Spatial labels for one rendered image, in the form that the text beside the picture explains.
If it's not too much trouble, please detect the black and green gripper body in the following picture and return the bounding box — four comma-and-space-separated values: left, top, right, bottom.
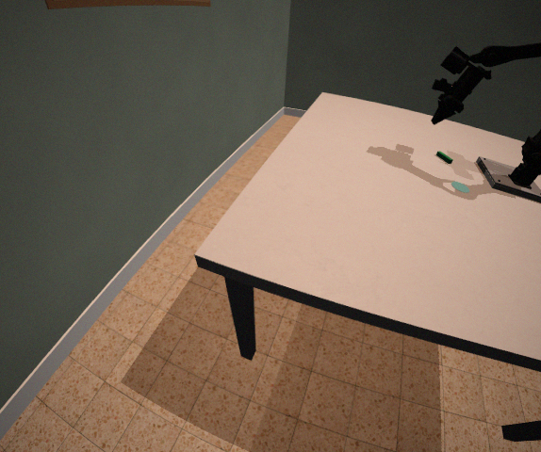
438, 78, 473, 114

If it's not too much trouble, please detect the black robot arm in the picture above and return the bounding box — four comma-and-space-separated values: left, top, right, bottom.
432, 42, 541, 189

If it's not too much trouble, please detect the teal flat circle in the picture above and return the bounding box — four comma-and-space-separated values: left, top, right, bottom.
451, 182, 469, 193

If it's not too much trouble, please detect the green rectangular post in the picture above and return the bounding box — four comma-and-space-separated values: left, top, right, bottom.
436, 152, 453, 164

